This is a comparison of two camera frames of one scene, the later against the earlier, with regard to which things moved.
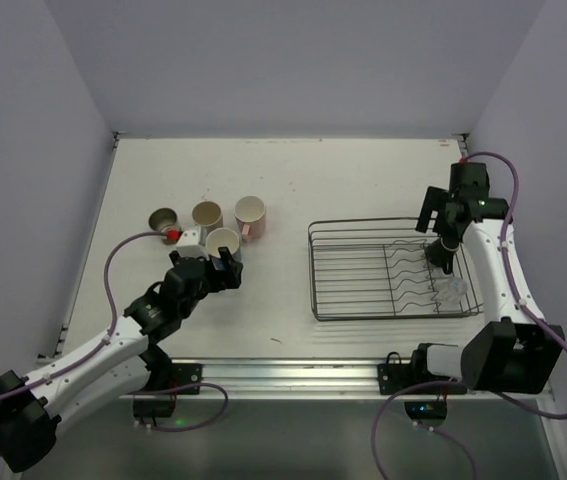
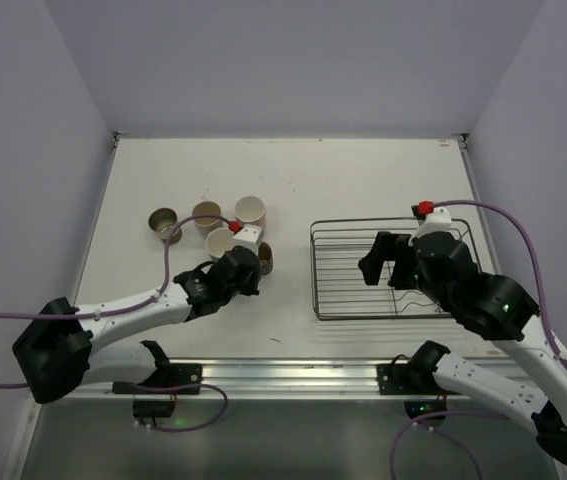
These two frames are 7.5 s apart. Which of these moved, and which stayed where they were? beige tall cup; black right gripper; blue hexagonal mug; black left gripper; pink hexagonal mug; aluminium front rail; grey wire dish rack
Moved: black right gripper; black left gripper
Stayed: beige tall cup; pink hexagonal mug; aluminium front rail; grey wire dish rack; blue hexagonal mug
